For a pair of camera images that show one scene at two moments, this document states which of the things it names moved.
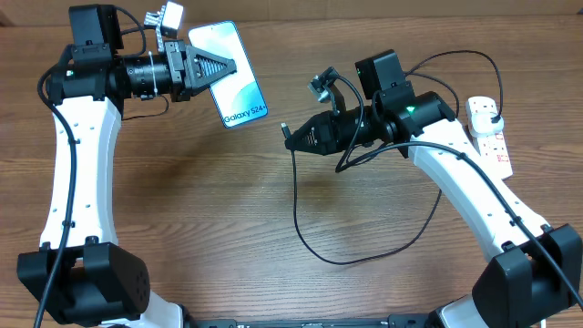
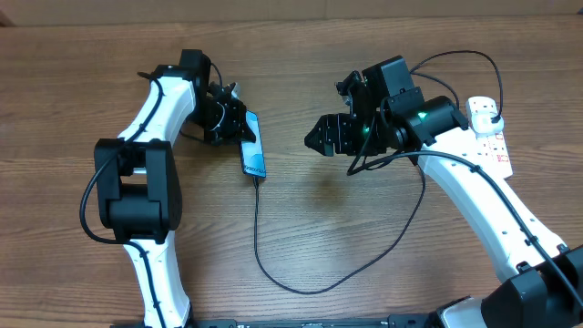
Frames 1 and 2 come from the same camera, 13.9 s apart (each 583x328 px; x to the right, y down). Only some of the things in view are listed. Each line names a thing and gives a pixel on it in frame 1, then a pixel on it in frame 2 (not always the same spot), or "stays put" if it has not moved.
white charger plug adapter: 482,125 stays put
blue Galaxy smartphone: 239,97 -> 252,153
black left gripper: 184,60 -> 238,128
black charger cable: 440,192 -> 421,195
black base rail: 392,322 stays put
